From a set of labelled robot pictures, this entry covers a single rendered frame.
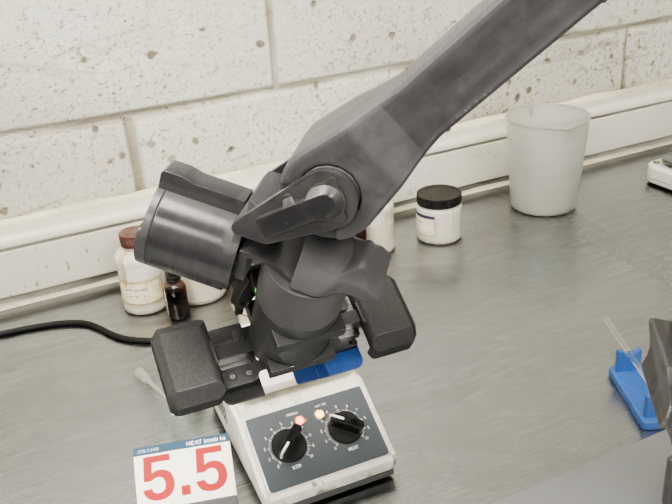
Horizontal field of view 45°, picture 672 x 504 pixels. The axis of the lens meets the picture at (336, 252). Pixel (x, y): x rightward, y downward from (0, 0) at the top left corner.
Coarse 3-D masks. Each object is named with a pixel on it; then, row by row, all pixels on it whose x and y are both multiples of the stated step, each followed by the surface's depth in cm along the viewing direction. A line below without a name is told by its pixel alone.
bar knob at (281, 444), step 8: (296, 424) 74; (280, 432) 74; (288, 432) 75; (296, 432) 73; (272, 440) 74; (280, 440) 74; (288, 440) 73; (296, 440) 74; (304, 440) 74; (272, 448) 73; (280, 448) 72; (288, 448) 72; (296, 448) 74; (304, 448) 74; (280, 456) 72; (288, 456) 73; (296, 456) 73
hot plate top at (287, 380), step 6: (246, 324) 86; (264, 372) 78; (264, 378) 77; (270, 378) 77; (276, 378) 77; (282, 378) 77; (288, 378) 77; (294, 378) 77; (264, 384) 76; (270, 384) 76; (276, 384) 76; (282, 384) 77; (288, 384) 77; (294, 384) 77; (264, 390) 76; (270, 390) 76; (276, 390) 77
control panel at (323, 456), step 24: (288, 408) 76; (312, 408) 77; (336, 408) 77; (360, 408) 77; (264, 432) 75; (312, 432) 75; (264, 456) 73; (312, 456) 74; (336, 456) 74; (360, 456) 75; (288, 480) 72
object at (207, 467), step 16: (192, 448) 77; (208, 448) 77; (224, 448) 77; (144, 464) 76; (160, 464) 76; (176, 464) 76; (192, 464) 76; (208, 464) 76; (224, 464) 76; (144, 480) 75; (160, 480) 75; (176, 480) 75; (192, 480) 75; (208, 480) 76; (224, 480) 76; (144, 496) 75; (160, 496) 75; (176, 496) 75
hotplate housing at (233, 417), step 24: (312, 384) 79; (336, 384) 79; (360, 384) 79; (216, 408) 85; (240, 408) 76; (264, 408) 76; (240, 432) 75; (384, 432) 77; (240, 456) 78; (384, 456) 75; (264, 480) 72; (312, 480) 73; (336, 480) 73; (360, 480) 75
